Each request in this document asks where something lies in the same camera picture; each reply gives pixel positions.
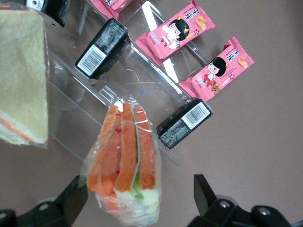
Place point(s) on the brown table cover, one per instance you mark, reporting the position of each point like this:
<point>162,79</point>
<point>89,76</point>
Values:
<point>260,142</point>

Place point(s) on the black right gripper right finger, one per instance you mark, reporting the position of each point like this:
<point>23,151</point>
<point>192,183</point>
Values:
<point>208,201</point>

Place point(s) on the small black snack box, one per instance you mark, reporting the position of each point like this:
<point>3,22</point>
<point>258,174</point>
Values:
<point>54,9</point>
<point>182,125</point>
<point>104,47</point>

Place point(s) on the pink cartoon snack pack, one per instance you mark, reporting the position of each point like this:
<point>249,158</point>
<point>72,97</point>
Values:
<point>213,75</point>
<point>113,4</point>
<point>175,35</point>

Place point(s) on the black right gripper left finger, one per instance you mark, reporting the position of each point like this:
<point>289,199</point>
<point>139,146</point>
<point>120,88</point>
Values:
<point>71,196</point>

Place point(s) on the plastic-wrapped orange sandwich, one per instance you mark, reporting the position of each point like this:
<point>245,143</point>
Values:
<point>21,71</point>
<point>127,153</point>

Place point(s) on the large clear acrylic step stand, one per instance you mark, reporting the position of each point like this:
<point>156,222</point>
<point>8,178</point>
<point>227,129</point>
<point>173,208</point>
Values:
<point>146,80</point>

